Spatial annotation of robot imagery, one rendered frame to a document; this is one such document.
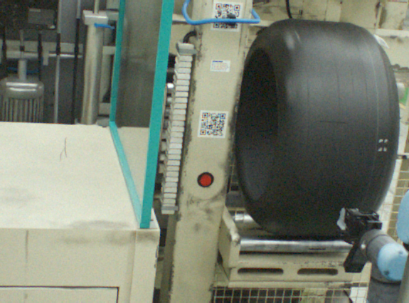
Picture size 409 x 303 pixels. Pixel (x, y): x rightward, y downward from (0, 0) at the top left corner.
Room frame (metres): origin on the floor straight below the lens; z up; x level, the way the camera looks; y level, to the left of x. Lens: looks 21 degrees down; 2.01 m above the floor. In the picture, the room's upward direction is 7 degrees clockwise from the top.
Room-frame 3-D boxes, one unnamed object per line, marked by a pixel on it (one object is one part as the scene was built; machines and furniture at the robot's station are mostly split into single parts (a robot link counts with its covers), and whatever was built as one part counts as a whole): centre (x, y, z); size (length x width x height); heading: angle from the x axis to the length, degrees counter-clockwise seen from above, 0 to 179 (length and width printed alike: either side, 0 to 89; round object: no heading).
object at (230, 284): (2.45, -0.24, 0.80); 0.37 x 0.36 x 0.02; 14
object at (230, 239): (2.41, -0.07, 0.90); 0.40 x 0.03 x 0.10; 14
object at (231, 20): (2.37, 0.00, 1.51); 0.19 x 0.19 x 0.06; 14
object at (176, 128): (2.32, 0.08, 1.19); 0.05 x 0.04 x 0.48; 14
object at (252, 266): (2.32, -0.27, 0.83); 0.36 x 0.09 x 0.06; 104
